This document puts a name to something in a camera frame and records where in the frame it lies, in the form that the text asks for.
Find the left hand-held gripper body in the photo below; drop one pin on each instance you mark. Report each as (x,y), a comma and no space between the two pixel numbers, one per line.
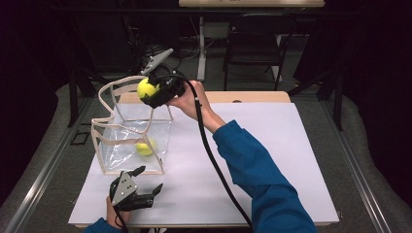
(125,190)

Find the yellow tennis ball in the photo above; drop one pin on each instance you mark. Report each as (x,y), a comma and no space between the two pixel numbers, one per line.
(145,149)
(145,89)

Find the white-legged background desk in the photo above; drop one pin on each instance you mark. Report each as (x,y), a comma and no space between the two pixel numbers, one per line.
(226,3)

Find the clear plastic bag beige trim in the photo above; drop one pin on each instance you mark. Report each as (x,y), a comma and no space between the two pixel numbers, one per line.
(129,129)

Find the aluminium floor rail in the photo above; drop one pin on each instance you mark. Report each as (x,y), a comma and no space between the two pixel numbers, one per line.
(42,176)
(356,174)

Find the dark curtain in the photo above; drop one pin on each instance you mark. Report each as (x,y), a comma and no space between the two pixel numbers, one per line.
(26,97)
(382,97)

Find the black folding chair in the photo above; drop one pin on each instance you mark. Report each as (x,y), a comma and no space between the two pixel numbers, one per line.
(252,51)

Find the person's right hand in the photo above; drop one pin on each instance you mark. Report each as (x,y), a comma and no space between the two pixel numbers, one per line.
(191,102)

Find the person's left hand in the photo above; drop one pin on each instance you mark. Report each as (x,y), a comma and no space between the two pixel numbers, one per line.
(111,216)

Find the white table sheet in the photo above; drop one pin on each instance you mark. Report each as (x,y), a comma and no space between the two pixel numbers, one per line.
(298,139)

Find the black metal stand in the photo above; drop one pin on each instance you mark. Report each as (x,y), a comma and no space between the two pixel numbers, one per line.
(73,103)
(338,106)

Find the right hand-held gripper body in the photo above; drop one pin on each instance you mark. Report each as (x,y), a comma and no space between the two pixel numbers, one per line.
(170,85)

